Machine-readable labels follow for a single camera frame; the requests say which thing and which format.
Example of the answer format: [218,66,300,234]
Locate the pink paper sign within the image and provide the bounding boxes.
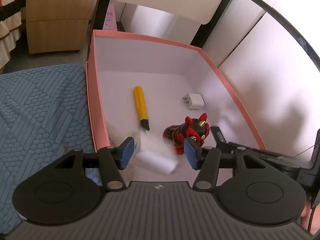
[103,2,117,31]

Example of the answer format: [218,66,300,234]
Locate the pink storage box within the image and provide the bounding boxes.
[86,29,267,183]

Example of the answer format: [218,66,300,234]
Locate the wooden cabinet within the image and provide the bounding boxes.
[26,0,97,54]

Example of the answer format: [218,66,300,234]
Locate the black lighter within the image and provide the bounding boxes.
[210,126,227,145]

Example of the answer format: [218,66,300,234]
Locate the white charger plug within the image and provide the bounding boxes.
[135,130,178,174]

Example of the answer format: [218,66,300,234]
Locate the yellow handle screwdriver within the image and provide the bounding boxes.
[133,86,150,135]

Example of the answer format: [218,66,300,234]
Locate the striped black white cloth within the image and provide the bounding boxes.
[1,0,26,74]

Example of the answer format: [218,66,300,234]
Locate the blue textured sofa cover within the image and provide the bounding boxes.
[1,64,94,234]

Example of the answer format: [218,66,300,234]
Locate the black metal frame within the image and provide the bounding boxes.
[93,0,319,68]

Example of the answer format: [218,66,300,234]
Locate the red black figurine toy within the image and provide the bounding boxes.
[163,113,210,155]

